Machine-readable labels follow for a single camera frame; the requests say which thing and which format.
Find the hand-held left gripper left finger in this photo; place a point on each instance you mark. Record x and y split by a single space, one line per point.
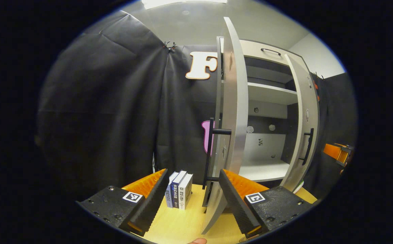
155 200

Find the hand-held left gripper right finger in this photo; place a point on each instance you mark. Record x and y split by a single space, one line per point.
233 200

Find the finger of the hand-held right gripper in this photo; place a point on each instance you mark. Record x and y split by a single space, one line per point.
347 147
335 154

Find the white and grey cabinet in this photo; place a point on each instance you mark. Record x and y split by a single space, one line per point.
267 169

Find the white cabinet door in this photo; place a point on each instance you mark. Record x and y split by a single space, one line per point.
299 84
237 101

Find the white cabinet shelf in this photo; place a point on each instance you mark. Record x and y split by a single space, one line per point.
270 93

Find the blue and white book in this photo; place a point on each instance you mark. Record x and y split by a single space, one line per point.
169 193

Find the dark blue book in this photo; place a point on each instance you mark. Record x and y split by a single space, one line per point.
176 189

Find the watermelon slice toy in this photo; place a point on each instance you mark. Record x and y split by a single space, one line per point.
299 187

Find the white drawer front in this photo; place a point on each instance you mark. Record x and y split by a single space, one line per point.
250 51

